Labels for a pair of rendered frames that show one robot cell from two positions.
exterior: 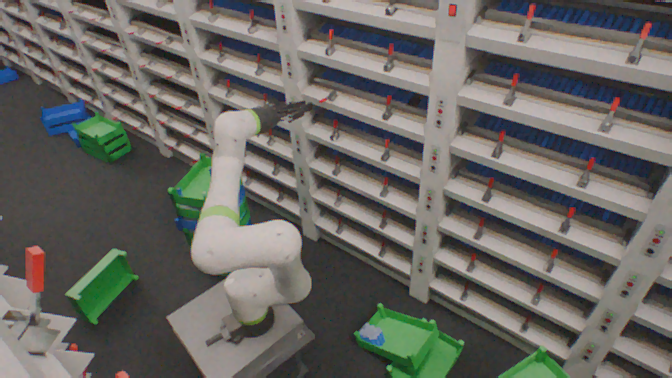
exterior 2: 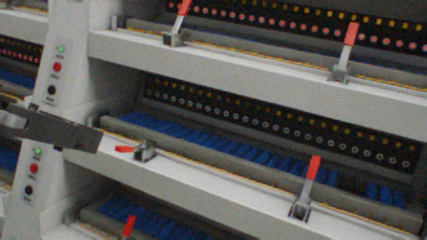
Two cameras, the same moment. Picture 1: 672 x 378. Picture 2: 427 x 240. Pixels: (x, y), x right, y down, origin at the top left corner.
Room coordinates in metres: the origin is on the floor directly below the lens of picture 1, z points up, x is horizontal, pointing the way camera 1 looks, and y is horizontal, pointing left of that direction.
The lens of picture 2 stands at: (1.06, 0.10, 1.06)
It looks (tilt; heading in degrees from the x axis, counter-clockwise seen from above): 4 degrees down; 341
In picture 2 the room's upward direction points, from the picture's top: 15 degrees clockwise
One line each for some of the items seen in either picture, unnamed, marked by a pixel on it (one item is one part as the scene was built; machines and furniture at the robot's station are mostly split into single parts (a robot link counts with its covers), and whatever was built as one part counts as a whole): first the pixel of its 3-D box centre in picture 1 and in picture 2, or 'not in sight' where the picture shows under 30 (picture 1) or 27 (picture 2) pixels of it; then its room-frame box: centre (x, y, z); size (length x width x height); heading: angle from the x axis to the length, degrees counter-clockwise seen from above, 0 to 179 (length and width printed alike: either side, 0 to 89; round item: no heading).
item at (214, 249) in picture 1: (217, 243); not in sight; (0.83, 0.33, 0.94); 0.18 x 0.13 x 0.12; 5
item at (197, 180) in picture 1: (205, 179); not in sight; (1.66, 0.63, 0.52); 0.30 x 0.20 x 0.08; 162
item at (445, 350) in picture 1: (425, 359); not in sight; (0.96, -0.33, 0.04); 0.30 x 0.20 x 0.08; 140
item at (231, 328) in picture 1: (239, 322); not in sight; (0.94, 0.38, 0.40); 0.26 x 0.15 x 0.06; 120
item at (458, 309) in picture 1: (372, 249); not in sight; (1.61, -0.17, 0.03); 2.19 x 0.16 x 0.05; 50
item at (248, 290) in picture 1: (250, 294); not in sight; (0.96, 0.32, 0.53); 0.16 x 0.13 x 0.19; 95
